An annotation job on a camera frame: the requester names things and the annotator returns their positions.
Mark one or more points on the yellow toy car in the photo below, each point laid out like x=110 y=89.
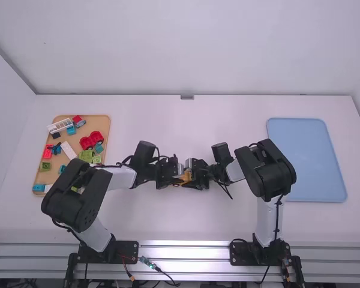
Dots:
x=185 y=177

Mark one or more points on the black toy brick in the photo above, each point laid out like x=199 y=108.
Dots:
x=56 y=135

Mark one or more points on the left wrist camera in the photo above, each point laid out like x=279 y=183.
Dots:
x=179 y=170

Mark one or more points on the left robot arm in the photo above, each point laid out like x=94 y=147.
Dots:
x=78 y=195

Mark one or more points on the red toy brick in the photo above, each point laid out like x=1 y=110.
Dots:
x=77 y=119

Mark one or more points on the small white toy brick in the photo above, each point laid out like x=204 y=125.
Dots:
x=48 y=188

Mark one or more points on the silver rails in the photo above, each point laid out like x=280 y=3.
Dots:
x=186 y=255

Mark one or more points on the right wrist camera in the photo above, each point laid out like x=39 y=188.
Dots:
x=188 y=164

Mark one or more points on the pink toy brick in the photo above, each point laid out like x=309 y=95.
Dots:
x=47 y=151

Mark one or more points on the grey toy brick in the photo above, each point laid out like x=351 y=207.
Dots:
x=81 y=124

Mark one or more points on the tan tray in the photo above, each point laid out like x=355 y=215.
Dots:
x=103 y=126

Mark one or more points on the white barred toy brick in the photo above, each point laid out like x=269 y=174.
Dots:
x=59 y=125

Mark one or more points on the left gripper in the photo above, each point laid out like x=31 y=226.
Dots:
x=165 y=174

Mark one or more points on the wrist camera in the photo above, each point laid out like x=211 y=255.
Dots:
x=179 y=170
x=188 y=164

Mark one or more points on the long white toy brick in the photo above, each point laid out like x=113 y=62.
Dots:
x=69 y=150

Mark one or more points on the green toy brick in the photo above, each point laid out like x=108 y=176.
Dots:
x=45 y=167
x=97 y=160

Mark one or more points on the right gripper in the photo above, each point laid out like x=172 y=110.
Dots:
x=201 y=174

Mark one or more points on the blue toy brick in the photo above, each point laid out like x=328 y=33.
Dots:
x=57 y=148

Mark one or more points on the red toy car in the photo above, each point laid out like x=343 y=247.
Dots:
x=91 y=140

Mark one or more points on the blue mat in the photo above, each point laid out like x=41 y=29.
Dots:
x=309 y=159

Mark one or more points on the green toy car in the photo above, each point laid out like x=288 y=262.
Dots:
x=86 y=156

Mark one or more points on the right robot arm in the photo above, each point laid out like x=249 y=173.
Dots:
x=270 y=171

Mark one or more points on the teal toy brick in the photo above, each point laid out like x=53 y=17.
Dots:
x=100 y=148
x=71 y=130
x=62 y=169
x=39 y=187

